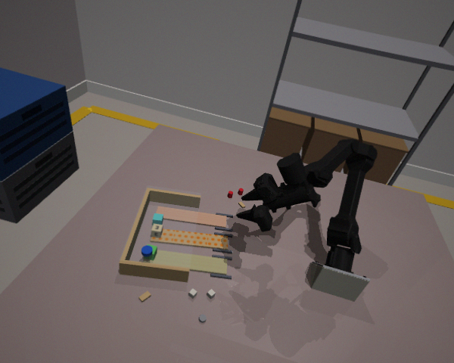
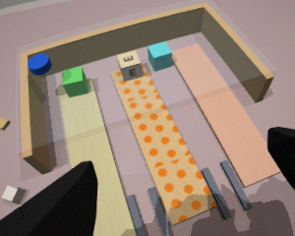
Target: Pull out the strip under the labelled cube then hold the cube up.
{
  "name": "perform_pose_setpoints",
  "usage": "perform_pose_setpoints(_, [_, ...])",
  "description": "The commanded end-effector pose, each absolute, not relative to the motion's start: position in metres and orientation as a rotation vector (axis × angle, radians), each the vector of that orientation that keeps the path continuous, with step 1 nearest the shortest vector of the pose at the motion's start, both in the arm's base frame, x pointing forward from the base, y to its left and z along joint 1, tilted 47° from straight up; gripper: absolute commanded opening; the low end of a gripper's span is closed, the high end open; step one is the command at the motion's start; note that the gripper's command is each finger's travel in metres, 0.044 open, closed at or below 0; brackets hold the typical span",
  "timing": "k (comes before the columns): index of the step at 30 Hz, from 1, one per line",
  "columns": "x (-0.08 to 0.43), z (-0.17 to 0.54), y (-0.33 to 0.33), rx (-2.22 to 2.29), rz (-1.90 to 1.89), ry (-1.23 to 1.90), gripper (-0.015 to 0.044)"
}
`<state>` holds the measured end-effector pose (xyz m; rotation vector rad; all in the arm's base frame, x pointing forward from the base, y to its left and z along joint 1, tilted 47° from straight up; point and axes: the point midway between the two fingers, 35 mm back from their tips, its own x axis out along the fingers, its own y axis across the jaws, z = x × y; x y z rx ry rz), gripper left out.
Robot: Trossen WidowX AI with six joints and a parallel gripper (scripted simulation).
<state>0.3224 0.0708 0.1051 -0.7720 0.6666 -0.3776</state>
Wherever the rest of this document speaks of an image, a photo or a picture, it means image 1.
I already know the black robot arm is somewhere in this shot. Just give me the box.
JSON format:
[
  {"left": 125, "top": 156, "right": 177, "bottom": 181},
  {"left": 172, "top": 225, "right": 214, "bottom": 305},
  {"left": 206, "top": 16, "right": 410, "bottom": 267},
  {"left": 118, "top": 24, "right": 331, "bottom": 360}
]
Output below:
[{"left": 253, "top": 138, "right": 378, "bottom": 274}]

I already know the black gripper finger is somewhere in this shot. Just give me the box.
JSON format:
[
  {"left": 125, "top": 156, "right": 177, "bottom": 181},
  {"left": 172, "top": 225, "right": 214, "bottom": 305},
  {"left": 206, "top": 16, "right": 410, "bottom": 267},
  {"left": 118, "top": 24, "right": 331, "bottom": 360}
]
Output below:
[
  {"left": 241, "top": 188, "right": 263, "bottom": 200},
  {"left": 236, "top": 204, "right": 257, "bottom": 223}
]

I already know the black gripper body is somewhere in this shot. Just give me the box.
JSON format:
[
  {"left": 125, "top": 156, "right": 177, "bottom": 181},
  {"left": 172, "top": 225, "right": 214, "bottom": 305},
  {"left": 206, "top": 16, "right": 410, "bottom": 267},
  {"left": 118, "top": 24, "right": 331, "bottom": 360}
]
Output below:
[{"left": 253, "top": 182, "right": 293, "bottom": 231}]

